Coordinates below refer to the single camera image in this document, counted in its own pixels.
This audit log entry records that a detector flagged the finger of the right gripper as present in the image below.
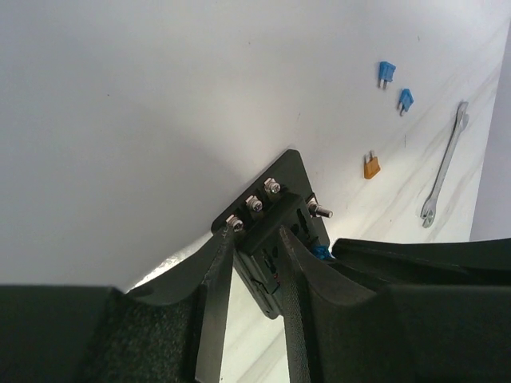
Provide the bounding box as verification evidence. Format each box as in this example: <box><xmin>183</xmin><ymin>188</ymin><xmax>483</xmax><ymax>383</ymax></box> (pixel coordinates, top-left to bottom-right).
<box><xmin>331</xmin><ymin>239</ymin><xmax>510</xmax><ymax>287</ymax></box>

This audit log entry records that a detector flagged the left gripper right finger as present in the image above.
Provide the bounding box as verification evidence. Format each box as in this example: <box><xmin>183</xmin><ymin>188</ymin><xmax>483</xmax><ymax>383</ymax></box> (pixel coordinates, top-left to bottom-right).
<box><xmin>278</xmin><ymin>227</ymin><xmax>420</xmax><ymax>382</ymax></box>

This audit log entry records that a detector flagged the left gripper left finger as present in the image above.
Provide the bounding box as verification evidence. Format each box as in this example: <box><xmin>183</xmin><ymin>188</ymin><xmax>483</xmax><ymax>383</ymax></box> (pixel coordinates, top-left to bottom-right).
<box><xmin>83</xmin><ymin>228</ymin><xmax>235</xmax><ymax>382</ymax></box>

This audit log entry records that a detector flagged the blue blade fuse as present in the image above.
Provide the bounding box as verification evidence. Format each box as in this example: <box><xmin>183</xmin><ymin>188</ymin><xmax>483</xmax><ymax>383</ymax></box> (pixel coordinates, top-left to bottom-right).
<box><xmin>397</xmin><ymin>88</ymin><xmax>414</xmax><ymax>116</ymax></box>
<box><xmin>378</xmin><ymin>61</ymin><xmax>396</xmax><ymax>89</ymax></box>
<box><xmin>311</xmin><ymin>245</ymin><xmax>334</xmax><ymax>260</ymax></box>

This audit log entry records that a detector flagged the black fuse box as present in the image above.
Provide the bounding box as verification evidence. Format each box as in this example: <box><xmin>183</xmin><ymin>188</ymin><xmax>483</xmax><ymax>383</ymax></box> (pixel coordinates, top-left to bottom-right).
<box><xmin>211</xmin><ymin>149</ymin><xmax>332</xmax><ymax>319</ymax></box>

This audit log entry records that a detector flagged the orange blade fuse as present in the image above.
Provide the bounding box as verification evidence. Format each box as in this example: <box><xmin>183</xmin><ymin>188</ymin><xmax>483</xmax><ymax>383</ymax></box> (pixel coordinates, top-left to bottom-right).
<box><xmin>363</xmin><ymin>151</ymin><xmax>381</xmax><ymax>180</ymax></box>

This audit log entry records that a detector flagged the silver wrench right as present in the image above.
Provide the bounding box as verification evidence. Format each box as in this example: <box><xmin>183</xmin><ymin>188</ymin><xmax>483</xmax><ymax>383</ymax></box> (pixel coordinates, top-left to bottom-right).
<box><xmin>421</xmin><ymin>101</ymin><xmax>469</xmax><ymax>228</ymax></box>

